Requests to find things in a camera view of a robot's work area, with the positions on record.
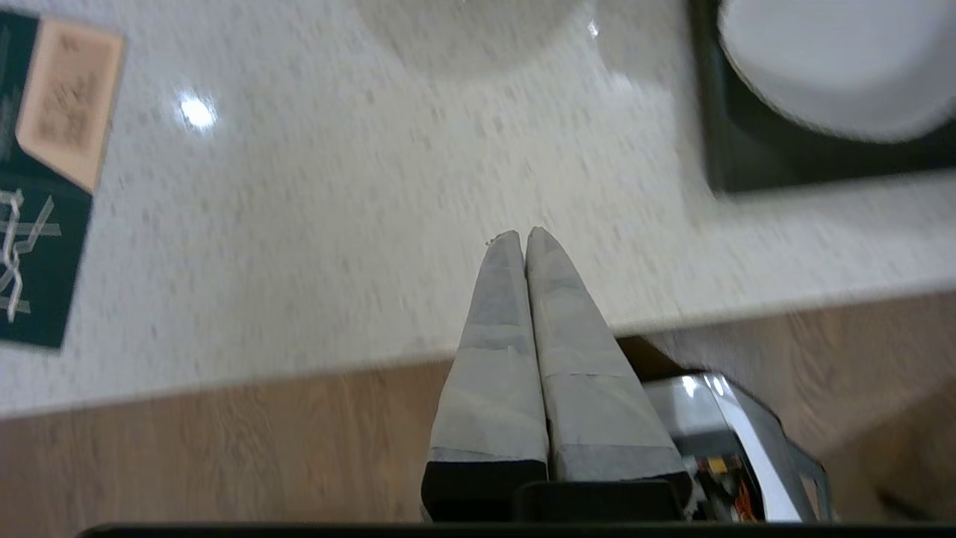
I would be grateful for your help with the dark green folded brochure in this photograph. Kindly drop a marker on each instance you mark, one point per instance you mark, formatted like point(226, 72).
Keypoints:
point(37, 224)

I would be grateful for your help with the white round saucer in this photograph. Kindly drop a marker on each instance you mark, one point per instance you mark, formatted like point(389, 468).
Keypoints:
point(836, 67)

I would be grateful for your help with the black rectangular serving tray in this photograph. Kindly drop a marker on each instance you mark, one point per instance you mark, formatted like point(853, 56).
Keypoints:
point(747, 164)

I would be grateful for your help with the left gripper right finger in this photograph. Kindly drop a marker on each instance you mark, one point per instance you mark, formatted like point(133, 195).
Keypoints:
point(597, 403)

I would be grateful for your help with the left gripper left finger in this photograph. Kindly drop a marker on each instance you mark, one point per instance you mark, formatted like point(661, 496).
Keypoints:
point(493, 388)

